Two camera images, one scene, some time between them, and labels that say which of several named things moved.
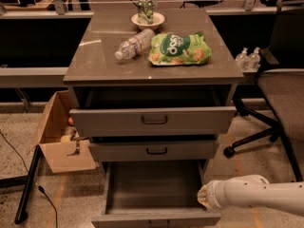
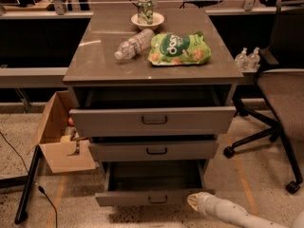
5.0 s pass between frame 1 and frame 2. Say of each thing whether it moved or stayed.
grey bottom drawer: moved
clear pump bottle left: stayed
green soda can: stayed
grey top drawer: stayed
